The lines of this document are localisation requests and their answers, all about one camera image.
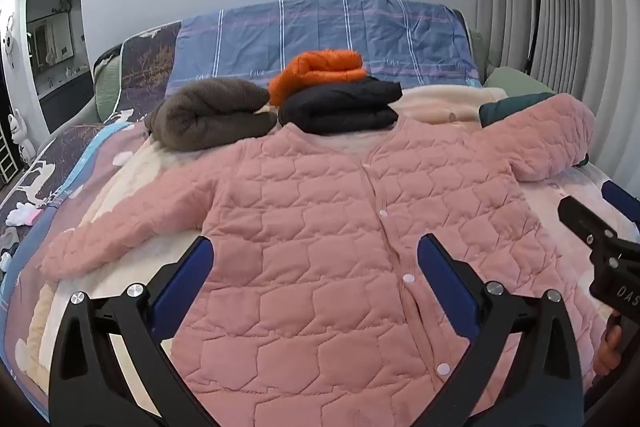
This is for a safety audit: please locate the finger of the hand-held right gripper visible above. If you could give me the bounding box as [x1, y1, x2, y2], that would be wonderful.
[601, 181, 640, 225]
[557, 196, 621, 253]

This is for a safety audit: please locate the dark cabinet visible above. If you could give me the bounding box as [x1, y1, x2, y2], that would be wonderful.
[37, 67, 94, 132]

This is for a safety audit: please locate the dark printed quilt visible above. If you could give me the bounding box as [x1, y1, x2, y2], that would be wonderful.
[0, 21, 182, 408]

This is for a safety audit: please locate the person's right hand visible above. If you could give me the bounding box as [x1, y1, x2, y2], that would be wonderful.
[597, 324, 626, 375]

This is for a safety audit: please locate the white bear wall figure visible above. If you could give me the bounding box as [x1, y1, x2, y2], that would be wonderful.
[0, 14, 19, 56]

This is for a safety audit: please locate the green quilted pillow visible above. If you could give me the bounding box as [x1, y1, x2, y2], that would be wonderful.
[92, 52, 123, 122]

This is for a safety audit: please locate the folded black puffer jacket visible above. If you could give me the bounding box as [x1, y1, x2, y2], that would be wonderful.
[277, 76, 403, 136]

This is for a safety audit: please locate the folded brown fleece garment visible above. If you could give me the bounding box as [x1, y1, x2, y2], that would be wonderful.
[145, 77, 277, 152]

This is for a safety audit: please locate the teal cloth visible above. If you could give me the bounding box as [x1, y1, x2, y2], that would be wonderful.
[479, 92, 591, 168]

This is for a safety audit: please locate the white pleated curtain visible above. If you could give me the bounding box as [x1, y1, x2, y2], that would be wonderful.
[470, 0, 640, 188]

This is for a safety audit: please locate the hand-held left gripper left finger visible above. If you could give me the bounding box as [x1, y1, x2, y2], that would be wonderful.
[47, 236, 221, 427]

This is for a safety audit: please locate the white ladder shelf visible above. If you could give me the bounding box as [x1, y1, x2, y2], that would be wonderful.
[0, 127, 17, 184]

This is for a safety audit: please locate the wall mirror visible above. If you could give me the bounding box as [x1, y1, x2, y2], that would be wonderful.
[27, 14, 74, 68]

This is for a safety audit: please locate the white plush toy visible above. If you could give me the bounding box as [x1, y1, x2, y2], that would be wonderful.
[5, 202, 44, 228]

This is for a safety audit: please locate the folded orange puffer jacket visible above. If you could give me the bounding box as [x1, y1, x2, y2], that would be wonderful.
[268, 49, 367, 106]

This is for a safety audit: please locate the white cat figurine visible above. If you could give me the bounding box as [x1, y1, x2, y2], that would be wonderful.
[7, 108, 34, 164]

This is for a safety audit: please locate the plain green pillow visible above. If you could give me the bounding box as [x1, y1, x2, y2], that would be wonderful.
[482, 66, 551, 100]

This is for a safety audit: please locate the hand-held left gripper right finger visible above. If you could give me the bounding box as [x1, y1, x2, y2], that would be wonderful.
[416, 233, 586, 427]

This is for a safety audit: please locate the cream fleece blanket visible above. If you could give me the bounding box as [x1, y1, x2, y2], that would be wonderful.
[25, 84, 640, 427]

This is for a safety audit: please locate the pink quilted jacket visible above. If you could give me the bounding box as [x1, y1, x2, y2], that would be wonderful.
[40, 93, 608, 427]

